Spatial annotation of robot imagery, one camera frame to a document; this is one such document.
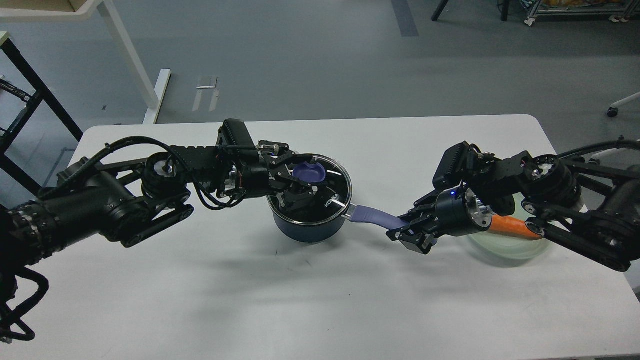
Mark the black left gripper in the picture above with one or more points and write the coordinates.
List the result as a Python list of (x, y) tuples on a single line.
[(279, 159)]

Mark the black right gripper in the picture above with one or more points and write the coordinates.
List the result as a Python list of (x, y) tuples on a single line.
[(454, 212)]

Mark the glass lid purple knob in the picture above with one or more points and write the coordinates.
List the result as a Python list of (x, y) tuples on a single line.
[(332, 198)]

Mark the dark blue saucepan purple handle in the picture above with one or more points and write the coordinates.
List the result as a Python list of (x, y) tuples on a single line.
[(316, 234)]

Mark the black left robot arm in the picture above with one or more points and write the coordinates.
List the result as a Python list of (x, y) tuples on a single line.
[(133, 189)]

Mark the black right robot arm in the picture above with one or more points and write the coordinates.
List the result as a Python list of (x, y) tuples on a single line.
[(590, 209)]

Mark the orange toy carrot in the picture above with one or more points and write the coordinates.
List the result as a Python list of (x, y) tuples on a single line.
[(512, 227)]

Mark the translucent green plate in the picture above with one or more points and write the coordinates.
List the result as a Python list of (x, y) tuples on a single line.
[(509, 247)]

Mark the black table leg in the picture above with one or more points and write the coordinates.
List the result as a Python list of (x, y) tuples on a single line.
[(439, 10)]

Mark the white office chair base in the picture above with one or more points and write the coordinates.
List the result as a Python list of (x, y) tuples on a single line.
[(614, 108)]

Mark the black metal rack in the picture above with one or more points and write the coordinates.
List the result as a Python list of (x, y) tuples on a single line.
[(42, 95)]

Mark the metal wheeled cart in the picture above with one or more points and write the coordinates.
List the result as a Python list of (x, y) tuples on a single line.
[(615, 11)]

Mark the white desk frame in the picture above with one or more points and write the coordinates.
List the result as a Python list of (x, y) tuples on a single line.
[(41, 11)]

